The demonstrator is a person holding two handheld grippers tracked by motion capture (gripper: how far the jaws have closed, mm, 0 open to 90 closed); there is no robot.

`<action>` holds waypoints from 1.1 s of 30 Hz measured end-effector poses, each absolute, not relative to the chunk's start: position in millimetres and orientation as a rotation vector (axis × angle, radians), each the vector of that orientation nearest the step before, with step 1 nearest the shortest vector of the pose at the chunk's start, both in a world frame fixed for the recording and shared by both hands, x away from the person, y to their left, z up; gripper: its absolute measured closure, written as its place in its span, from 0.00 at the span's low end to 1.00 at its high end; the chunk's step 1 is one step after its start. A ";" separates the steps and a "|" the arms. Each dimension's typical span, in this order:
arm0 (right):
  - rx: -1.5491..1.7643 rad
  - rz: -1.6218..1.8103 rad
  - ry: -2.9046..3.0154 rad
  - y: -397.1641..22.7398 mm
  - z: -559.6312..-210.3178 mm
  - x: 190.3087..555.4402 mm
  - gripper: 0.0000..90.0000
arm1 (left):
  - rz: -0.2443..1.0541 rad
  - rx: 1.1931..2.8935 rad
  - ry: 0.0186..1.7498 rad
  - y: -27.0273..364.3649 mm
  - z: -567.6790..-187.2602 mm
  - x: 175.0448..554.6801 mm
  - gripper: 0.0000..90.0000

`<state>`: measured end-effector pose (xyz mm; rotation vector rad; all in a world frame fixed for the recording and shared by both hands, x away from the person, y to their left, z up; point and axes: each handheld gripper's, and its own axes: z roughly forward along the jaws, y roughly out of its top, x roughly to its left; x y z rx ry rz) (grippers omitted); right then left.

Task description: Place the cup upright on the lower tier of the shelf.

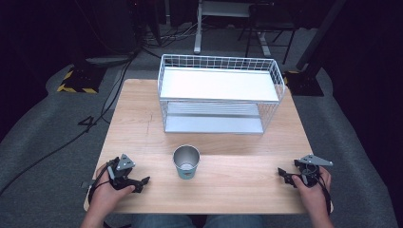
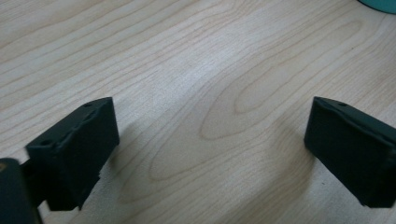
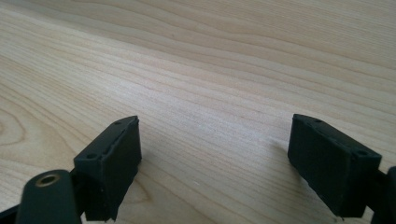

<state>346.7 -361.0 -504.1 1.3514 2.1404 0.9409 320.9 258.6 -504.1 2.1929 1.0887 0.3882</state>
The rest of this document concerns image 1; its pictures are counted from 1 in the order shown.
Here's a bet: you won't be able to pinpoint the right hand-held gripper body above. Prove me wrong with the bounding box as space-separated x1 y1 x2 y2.
293 154 334 188

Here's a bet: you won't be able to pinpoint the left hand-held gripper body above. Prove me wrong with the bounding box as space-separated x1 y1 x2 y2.
106 154 141 191

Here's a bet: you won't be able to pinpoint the person's left hand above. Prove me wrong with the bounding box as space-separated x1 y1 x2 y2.
89 162 136 217

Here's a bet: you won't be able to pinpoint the person's right hand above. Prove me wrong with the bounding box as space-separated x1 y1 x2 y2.
291 166 333 217

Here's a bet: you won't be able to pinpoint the person's legs in jeans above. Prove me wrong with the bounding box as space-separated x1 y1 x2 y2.
130 214 264 228

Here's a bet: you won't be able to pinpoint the metal cup with teal base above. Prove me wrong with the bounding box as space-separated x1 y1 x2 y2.
172 144 202 181

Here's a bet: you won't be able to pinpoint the black stand base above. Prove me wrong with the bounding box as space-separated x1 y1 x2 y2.
282 69 325 97

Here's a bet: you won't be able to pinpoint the black base with yellow stripes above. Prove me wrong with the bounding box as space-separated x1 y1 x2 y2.
56 64 107 95

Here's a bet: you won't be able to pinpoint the white desk leg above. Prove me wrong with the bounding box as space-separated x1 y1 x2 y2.
193 0 204 55

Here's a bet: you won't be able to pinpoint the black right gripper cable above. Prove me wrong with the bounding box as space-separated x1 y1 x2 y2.
317 172 333 217

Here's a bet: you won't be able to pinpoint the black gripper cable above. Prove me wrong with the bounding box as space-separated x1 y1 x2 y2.
317 172 333 217
87 161 112 205

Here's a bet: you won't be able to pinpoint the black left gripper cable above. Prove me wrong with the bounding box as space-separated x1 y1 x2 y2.
87 161 112 205

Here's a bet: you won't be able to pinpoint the long black floor cable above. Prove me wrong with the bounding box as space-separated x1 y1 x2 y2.
0 51 139 196

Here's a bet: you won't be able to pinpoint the white wire shelf rack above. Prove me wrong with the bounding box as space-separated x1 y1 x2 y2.
157 53 286 135

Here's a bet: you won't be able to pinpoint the bundle of floor cables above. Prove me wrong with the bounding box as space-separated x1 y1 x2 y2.
141 21 203 50

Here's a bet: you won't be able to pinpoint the black metal chair frame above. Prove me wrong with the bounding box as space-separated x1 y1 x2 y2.
237 2 300 66

